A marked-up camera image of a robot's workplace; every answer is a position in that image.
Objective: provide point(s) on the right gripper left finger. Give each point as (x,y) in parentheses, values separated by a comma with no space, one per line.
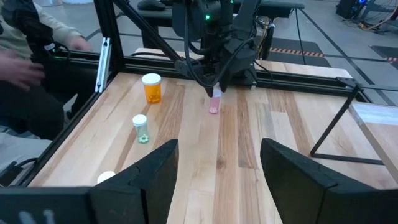
(140,199)

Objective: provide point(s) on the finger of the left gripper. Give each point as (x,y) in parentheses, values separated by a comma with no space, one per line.
(225,81)
(210,88)

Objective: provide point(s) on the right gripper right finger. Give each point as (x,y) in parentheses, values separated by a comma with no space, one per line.
(304,199)

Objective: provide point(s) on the pink pill bottle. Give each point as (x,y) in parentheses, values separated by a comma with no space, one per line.
(105,176)
(214,104)

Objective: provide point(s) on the large orange pill bottle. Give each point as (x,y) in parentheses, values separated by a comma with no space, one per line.
(152,91)

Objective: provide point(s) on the teal pill bottle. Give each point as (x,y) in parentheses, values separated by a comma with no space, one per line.
(141,132)

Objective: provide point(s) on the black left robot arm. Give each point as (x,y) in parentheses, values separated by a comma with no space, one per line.
(199,18)

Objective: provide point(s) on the hazard-striped black floor mat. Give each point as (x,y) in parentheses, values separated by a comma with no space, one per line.
(295,51)
(387,54)

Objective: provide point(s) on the person's hand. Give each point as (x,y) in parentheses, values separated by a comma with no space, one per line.
(79,43)
(18,70)

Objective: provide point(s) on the person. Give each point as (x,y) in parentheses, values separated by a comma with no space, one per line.
(31,109)

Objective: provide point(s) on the silver aluminium bracket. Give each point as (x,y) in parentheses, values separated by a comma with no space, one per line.
(104,62)

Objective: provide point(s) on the black aluminium frame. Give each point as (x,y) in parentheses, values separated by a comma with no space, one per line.
(107,18)

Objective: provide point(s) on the black table-level camera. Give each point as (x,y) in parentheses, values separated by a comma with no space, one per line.
(9,175)

